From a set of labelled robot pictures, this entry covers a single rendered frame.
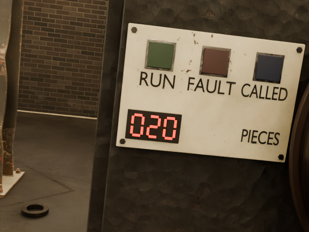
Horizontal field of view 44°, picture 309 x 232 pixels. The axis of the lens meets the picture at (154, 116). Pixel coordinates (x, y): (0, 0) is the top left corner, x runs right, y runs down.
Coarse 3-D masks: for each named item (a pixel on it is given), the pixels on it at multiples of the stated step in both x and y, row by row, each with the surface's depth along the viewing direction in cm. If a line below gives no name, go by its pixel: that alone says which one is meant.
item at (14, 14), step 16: (0, 0) 281; (16, 0) 310; (0, 16) 282; (16, 16) 312; (0, 32) 284; (16, 32) 314; (0, 48) 285; (16, 48) 316; (0, 64) 287; (16, 64) 318; (0, 80) 290; (16, 80) 320; (0, 96) 292; (16, 96) 322; (0, 112) 293; (16, 112) 324; (0, 128) 293; (0, 144) 296; (0, 160) 300; (0, 176) 302; (16, 176) 334; (0, 192) 295
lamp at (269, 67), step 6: (258, 60) 56; (264, 60) 56; (270, 60) 56; (276, 60) 56; (282, 60) 56; (258, 66) 56; (264, 66) 56; (270, 66) 56; (276, 66) 56; (258, 72) 56; (264, 72) 56; (270, 72) 56; (276, 72) 56; (258, 78) 56; (264, 78) 56; (270, 78) 56; (276, 78) 57
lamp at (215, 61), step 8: (208, 48) 55; (208, 56) 55; (216, 56) 56; (224, 56) 56; (208, 64) 56; (216, 64) 56; (224, 64) 56; (208, 72) 56; (216, 72) 56; (224, 72) 56
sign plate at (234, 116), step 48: (144, 48) 55; (192, 48) 56; (240, 48) 56; (288, 48) 56; (144, 96) 56; (192, 96) 57; (240, 96) 57; (288, 96) 58; (144, 144) 58; (192, 144) 58; (240, 144) 58
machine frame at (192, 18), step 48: (144, 0) 56; (192, 0) 56; (240, 0) 57; (288, 0) 57; (96, 144) 68; (288, 144) 61; (96, 192) 69; (144, 192) 61; (192, 192) 61; (240, 192) 62; (288, 192) 62
